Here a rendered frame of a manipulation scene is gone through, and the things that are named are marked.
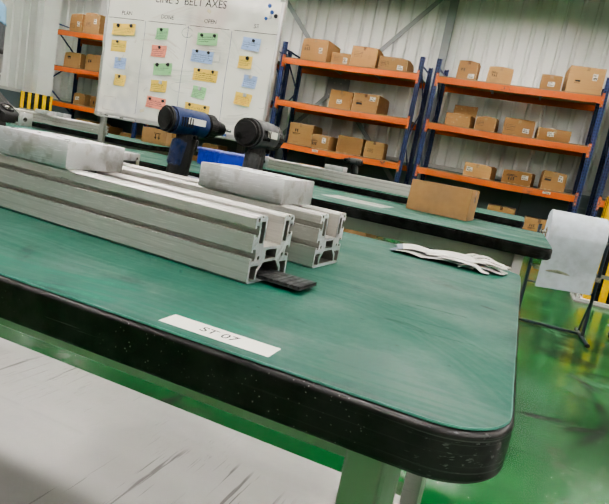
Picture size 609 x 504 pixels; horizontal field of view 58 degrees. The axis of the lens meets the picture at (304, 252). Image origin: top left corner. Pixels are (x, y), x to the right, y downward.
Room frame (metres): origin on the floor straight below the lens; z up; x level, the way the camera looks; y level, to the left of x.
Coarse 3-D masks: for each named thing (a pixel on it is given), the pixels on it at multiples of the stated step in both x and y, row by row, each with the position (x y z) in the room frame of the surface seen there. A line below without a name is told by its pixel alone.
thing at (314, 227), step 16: (144, 176) 0.97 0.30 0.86; (160, 176) 0.96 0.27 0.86; (176, 176) 1.03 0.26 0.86; (208, 192) 0.91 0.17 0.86; (224, 192) 0.90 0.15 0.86; (272, 208) 0.86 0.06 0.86; (288, 208) 0.85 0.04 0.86; (304, 208) 0.86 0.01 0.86; (320, 208) 0.91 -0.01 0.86; (304, 224) 0.85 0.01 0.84; (320, 224) 0.84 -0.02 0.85; (336, 224) 0.89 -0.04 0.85; (304, 240) 0.85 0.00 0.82; (320, 240) 0.84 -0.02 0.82; (336, 240) 0.90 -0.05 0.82; (288, 256) 0.84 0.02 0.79; (304, 256) 0.83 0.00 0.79; (320, 256) 0.85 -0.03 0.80; (336, 256) 0.91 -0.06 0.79
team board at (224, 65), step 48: (144, 0) 4.31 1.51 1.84; (192, 0) 4.17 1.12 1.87; (240, 0) 4.03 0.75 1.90; (144, 48) 4.29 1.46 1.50; (192, 48) 4.15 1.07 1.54; (240, 48) 4.01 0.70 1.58; (96, 96) 4.43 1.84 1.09; (144, 96) 4.27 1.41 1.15; (192, 96) 4.12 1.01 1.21; (240, 96) 3.99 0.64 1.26
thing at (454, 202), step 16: (144, 128) 5.53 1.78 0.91; (160, 144) 5.46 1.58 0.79; (416, 192) 2.74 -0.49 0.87; (432, 192) 2.71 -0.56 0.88; (448, 192) 2.67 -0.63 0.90; (464, 192) 2.64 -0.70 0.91; (416, 208) 2.73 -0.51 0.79; (432, 208) 2.70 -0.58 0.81; (448, 208) 2.67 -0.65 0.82; (464, 208) 2.64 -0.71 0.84
